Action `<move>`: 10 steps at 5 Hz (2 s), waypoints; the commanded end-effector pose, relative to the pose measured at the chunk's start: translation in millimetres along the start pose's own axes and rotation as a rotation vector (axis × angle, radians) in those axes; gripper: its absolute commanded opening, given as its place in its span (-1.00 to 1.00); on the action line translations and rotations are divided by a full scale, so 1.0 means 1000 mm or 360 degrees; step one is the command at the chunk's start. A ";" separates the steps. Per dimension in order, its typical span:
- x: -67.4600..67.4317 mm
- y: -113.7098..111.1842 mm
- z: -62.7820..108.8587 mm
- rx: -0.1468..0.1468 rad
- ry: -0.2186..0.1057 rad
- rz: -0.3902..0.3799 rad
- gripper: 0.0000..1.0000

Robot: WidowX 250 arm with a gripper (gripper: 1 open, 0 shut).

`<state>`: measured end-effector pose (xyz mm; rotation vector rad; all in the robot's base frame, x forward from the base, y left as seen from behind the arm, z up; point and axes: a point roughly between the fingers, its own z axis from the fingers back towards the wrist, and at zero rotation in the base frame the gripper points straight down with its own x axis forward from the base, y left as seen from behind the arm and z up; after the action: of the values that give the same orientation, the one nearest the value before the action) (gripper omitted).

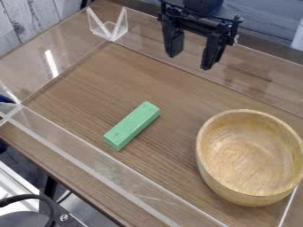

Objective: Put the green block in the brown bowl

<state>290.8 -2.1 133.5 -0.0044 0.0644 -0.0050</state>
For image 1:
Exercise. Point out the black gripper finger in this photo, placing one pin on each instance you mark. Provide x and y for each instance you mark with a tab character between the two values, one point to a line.
214	50
172	41

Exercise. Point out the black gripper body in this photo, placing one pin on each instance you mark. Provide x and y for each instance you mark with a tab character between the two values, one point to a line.
195	16

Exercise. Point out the green rectangular block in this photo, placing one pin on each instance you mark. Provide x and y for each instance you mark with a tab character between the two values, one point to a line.
132	125

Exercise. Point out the brown wooden bowl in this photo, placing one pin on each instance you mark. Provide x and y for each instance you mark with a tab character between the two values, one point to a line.
250	157

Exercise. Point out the clear acrylic tray walls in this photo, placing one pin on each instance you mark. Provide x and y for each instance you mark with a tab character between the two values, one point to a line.
79	78

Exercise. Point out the black metal table bracket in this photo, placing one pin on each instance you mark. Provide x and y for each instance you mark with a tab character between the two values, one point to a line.
60	218

